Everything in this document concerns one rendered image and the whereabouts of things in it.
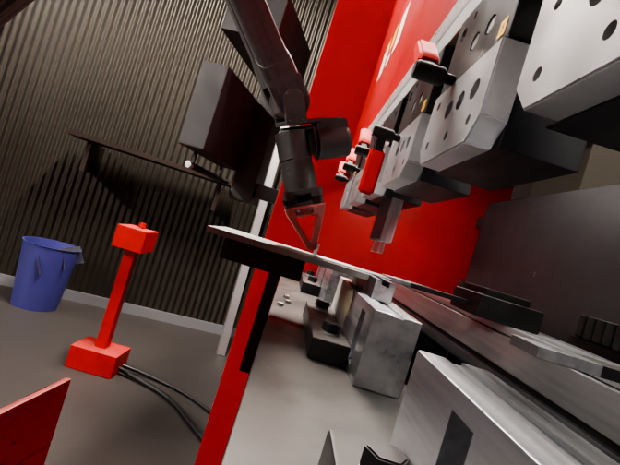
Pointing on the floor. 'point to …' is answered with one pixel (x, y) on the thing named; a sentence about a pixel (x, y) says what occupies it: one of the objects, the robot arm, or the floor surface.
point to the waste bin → (43, 273)
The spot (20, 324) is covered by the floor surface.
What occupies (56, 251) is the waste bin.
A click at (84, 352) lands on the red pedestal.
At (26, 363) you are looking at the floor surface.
